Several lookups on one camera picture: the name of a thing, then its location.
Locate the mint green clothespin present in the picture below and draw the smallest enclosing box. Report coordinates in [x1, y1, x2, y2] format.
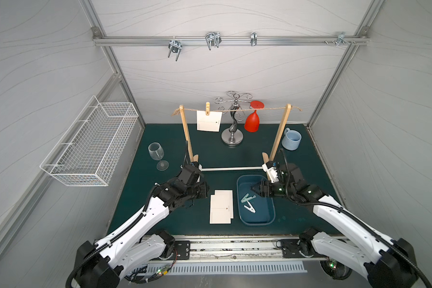
[241, 193, 256, 203]

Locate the white clothespin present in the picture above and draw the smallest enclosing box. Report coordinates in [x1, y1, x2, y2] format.
[244, 201, 256, 214]

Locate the white postcard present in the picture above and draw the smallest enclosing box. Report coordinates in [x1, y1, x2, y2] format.
[215, 190, 234, 219]
[196, 111, 223, 132]
[210, 195, 232, 224]

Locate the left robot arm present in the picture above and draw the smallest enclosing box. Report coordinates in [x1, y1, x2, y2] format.
[65, 152, 210, 288]

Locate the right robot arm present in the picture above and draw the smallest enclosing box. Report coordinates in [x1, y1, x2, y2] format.
[253, 153, 432, 288]

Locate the teal plastic tray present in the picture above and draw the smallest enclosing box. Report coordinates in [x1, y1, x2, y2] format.
[236, 175, 276, 226]

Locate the clear wine glass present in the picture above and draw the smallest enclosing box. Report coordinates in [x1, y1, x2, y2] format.
[148, 142, 169, 171]

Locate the light blue mug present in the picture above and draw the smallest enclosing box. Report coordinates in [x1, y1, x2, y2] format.
[282, 128, 302, 151]

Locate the chrome glass holder stand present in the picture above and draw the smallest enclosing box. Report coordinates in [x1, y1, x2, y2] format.
[214, 91, 253, 147]

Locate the red plastic goblet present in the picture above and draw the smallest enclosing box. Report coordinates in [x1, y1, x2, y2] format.
[244, 100, 265, 133]

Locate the metal clamp hook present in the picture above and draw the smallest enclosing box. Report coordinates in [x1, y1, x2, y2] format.
[324, 32, 357, 47]
[250, 32, 258, 47]
[168, 39, 182, 61]
[205, 31, 222, 50]

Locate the aluminium crossbar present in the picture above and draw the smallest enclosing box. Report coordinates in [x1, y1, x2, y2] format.
[93, 35, 370, 47]

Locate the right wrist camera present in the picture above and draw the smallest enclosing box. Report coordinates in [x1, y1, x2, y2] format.
[262, 161, 279, 183]

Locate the wooden drying rack frame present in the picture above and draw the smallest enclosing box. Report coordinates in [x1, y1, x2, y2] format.
[172, 104, 302, 171]

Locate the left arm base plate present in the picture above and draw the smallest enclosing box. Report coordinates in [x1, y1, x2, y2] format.
[158, 241, 191, 260]

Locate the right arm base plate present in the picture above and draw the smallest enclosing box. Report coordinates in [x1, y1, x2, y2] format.
[278, 239, 310, 259]

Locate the white wire basket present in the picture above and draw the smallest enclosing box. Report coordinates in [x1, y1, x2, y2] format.
[40, 96, 139, 187]

